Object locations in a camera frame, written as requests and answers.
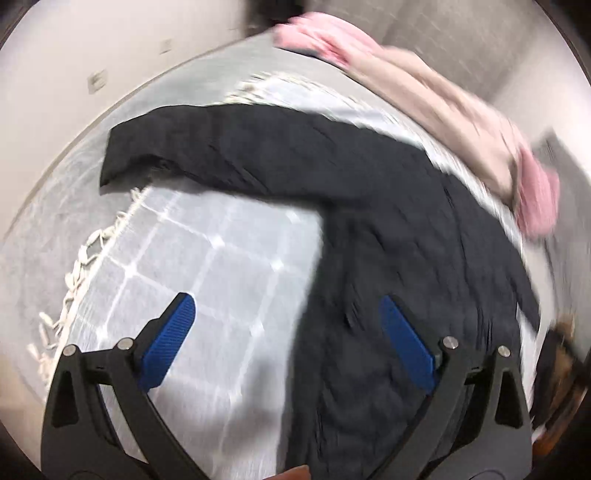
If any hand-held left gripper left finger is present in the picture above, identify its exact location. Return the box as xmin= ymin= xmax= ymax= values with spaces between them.
xmin=41 ymin=292 xmax=208 ymax=480

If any grey dotted curtain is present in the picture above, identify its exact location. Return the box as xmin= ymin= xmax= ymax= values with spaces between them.
xmin=381 ymin=0 xmax=561 ymax=104

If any light blue checked fringed blanket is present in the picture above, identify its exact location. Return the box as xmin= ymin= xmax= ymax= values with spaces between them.
xmin=25 ymin=74 xmax=542 ymax=480

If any grey bed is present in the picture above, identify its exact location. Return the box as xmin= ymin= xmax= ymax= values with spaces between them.
xmin=0 ymin=34 xmax=352 ymax=361

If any pink fluffy pillow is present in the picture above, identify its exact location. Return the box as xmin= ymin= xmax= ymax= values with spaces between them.
xmin=272 ymin=13 xmax=385 ymax=71

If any black padded jacket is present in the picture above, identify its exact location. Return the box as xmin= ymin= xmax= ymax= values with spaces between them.
xmin=99 ymin=102 xmax=542 ymax=480

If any dark brown object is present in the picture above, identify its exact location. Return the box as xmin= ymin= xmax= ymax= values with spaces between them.
xmin=531 ymin=318 xmax=583 ymax=462

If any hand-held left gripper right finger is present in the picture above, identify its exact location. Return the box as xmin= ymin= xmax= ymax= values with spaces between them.
xmin=374 ymin=295 xmax=534 ymax=480

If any pink and cream clothes pile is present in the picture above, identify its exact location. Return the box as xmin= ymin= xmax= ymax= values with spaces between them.
xmin=346 ymin=46 xmax=561 ymax=240

